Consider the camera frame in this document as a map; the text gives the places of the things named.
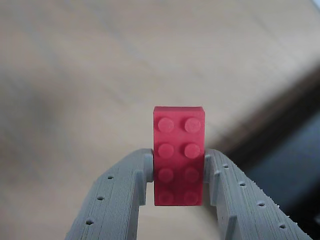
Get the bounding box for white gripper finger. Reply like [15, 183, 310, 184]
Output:
[65, 147, 155, 240]
[204, 147, 313, 240]

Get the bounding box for red lego block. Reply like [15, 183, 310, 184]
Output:
[152, 105, 207, 207]

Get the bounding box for black rectangular bin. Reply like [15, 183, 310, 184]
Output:
[231, 74, 320, 236]

